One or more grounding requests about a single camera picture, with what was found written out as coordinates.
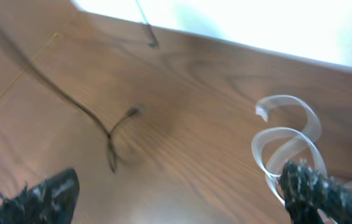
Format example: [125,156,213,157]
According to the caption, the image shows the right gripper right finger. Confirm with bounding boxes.
[279,161,352,224]

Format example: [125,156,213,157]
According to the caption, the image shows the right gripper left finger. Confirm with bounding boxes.
[0,167,80,224]

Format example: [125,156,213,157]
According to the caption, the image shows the white usb cable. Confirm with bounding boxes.
[250,94,352,224]

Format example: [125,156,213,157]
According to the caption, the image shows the thin black usb cable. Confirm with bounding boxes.
[135,0,160,49]

